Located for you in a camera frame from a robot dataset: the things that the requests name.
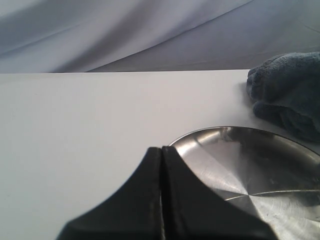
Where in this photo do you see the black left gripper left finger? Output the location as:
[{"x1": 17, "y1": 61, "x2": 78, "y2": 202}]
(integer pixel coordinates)
[{"x1": 57, "y1": 147, "x2": 164, "y2": 240}]

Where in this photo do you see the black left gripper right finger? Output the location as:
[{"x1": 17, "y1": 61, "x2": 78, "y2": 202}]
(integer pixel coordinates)
[{"x1": 160, "y1": 146, "x2": 277, "y2": 240}]

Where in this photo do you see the grey fluffy towel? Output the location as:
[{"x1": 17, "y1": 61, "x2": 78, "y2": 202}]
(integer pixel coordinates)
[{"x1": 246, "y1": 52, "x2": 320, "y2": 143}]

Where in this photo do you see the round stainless steel plate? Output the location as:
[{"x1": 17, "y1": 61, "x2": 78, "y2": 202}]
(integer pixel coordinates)
[{"x1": 172, "y1": 126, "x2": 320, "y2": 240}]

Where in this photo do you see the grey backdrop cloth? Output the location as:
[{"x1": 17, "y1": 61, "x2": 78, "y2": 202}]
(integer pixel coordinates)
[{"x1": 0, "y1": 0, "x2": 320, "y2": 74}]

